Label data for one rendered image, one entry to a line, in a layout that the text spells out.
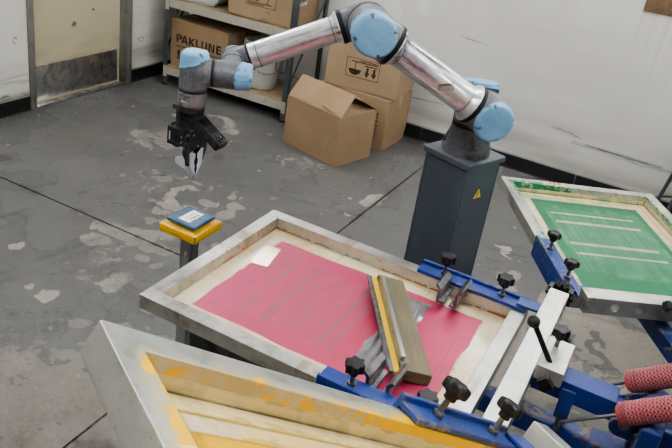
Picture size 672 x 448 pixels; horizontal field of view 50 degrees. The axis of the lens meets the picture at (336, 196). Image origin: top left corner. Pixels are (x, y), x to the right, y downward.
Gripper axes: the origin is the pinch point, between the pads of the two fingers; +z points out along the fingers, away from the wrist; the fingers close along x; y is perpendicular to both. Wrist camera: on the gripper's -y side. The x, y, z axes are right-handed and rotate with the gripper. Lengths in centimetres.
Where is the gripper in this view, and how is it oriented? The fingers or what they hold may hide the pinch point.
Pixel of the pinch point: (193, 174)
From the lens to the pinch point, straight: 208.8
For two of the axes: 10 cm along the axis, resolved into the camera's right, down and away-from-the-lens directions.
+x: -4.7, 3.2, -8.2
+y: -8.7, -3.2, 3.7
